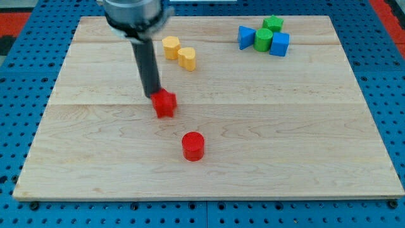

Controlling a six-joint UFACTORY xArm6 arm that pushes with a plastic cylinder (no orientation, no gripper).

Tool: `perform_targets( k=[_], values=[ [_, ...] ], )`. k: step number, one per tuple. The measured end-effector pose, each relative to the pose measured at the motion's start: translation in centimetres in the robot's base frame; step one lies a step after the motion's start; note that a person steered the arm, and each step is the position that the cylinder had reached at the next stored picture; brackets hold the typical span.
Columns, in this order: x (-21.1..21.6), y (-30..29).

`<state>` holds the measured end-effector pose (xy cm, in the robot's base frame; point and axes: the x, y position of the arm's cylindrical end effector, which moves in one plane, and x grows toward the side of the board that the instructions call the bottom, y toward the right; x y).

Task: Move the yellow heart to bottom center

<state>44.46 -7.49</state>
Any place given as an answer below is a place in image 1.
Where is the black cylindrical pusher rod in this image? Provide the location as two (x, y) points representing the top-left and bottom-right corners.
(131, 39), (161, 98)

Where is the red star block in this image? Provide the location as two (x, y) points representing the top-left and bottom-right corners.
(151, 88), (177, 118)

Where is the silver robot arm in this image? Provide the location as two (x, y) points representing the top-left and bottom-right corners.
(102, 0), (175, 98)

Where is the yellow heart block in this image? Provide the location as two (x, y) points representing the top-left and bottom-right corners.
(178, 47), (196, 72)

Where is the yellow hexagon block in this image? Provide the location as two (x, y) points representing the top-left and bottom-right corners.
(162, 36), (181, 60)

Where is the blue triangle block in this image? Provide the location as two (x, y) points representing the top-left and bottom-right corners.
(237, 26), (256, 50)

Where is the red cylinder block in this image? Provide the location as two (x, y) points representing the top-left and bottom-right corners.
(181, 132), (205, 162)

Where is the green cylinder block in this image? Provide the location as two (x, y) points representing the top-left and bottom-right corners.
(254, 28), (273, 52)

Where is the wooden board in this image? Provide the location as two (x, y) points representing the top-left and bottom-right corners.
(13, 16), (404, 201)

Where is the green star block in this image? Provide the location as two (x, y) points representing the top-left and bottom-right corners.
(262, 15), (284, 32)

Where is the blue cube block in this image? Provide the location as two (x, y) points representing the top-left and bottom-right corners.
(269, 32), (290, 56)

